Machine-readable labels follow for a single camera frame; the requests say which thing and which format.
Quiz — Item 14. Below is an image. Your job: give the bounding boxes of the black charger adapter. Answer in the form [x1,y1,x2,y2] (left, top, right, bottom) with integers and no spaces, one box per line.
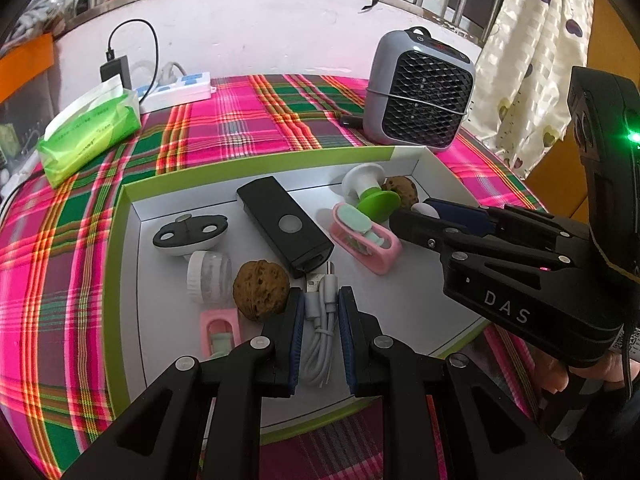
[100,57,133,91]

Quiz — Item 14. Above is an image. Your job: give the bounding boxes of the green tissue pack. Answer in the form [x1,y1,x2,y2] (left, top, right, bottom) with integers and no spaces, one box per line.
[37,74,142,188]

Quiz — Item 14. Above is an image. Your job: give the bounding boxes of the white power strip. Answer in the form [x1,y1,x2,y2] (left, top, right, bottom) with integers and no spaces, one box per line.
[135,61,213,114]

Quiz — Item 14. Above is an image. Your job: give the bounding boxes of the black rectangular device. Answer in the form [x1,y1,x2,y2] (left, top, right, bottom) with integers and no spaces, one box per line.
[236,176,335,279]

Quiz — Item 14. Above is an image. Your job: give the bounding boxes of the grey desktop fan heater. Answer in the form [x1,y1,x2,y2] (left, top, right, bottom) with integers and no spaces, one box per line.
[362,27,476,153]

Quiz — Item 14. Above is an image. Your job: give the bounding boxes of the person's right forearm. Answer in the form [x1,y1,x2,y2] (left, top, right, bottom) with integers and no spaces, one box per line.
[539,377,640,466]

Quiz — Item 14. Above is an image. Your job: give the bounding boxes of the clear bin with orange lid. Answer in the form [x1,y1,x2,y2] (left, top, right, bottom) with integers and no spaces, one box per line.
[0,35,56,161]

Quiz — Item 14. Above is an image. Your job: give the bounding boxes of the pink green plaid tablecloth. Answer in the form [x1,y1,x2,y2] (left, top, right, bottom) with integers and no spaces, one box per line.
[0,74,546,480]

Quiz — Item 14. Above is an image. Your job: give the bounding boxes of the pink clip with green pad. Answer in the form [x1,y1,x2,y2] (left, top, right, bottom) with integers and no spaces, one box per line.
[200,308,244,361]
[330,202,402,276]

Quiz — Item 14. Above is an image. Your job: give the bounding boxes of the white round plastic jar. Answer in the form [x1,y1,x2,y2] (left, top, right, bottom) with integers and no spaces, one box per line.
[186,251,233,306]

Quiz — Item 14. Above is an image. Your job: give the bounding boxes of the wooden cabinet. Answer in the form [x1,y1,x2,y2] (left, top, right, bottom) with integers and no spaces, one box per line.
[522,0,640,223]

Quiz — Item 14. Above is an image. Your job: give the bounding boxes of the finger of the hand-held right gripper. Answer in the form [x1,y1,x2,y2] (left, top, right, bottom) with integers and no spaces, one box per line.
[390,208,571,266]
[429,198,591,251]

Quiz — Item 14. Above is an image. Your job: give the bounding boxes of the green and white cardboard box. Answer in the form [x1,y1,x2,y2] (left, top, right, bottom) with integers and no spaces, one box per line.
[102,146,506,443]

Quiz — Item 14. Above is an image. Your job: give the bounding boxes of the green and white suction holder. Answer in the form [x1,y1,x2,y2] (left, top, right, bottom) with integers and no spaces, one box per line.
[342,162,401,228]

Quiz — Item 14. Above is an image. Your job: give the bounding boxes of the black round device white buttons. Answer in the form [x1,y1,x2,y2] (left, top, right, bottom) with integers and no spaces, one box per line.
[152,214,230,257]

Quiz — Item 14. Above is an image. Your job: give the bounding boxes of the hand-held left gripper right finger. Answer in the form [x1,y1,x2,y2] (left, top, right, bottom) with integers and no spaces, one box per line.
[337,286,571,480]

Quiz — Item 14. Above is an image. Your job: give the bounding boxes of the black charger cable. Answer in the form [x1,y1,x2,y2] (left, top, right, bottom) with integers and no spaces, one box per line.
[106,19,160,86]

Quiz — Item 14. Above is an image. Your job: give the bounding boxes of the brown walnut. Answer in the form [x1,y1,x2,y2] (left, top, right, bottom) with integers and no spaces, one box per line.
[382,175,418,207]
[232,260,292,321]

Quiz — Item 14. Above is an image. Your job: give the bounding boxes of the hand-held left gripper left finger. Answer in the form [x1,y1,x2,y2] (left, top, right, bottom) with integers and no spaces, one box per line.
[60,287,306,480]

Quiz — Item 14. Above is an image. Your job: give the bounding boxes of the cream curtain with purple dots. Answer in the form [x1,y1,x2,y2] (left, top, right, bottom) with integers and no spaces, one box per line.
[472,0,596,178]

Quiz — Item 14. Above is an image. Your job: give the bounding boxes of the grey heater cord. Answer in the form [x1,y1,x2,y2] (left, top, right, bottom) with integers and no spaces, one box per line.
[340,85,475,129]

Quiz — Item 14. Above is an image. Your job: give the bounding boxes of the person's right hand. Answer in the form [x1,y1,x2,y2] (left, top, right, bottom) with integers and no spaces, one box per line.
[534,329,640,397]

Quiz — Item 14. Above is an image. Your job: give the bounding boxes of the white work gloves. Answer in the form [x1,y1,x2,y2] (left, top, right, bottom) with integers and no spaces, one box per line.
[10,0,66,36]

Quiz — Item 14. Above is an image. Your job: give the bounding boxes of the white usb cable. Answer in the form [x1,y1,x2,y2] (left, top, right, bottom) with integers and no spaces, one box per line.
[298,258,346,388]

